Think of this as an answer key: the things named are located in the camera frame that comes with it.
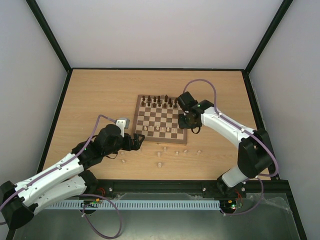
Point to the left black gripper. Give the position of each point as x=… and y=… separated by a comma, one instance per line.
x=137, y=145

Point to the dark chess pieces row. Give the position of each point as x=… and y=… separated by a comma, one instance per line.
x=157, y=101

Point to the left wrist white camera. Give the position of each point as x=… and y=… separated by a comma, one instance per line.
x=123, y=123

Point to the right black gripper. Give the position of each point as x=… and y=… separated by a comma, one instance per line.
x=184, y=122

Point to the left black frame post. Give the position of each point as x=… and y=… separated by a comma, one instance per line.
x=43, y=23

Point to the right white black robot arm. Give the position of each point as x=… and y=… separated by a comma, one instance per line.
x=254, y=147

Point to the light blue slotted cable duct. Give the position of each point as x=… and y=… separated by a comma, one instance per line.
x=212, y=205

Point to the right black frame post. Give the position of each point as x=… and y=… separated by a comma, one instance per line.
x=276, y=20

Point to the black frame post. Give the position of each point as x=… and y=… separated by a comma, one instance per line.
x=276, y=20
x=43, y=23

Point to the black aluminium front rail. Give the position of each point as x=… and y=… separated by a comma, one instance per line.
x=205, y=188

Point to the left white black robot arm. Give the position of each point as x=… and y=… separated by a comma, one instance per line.
x=20, y=202

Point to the wooden folding chessboard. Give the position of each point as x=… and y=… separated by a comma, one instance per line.
x=162, y=117

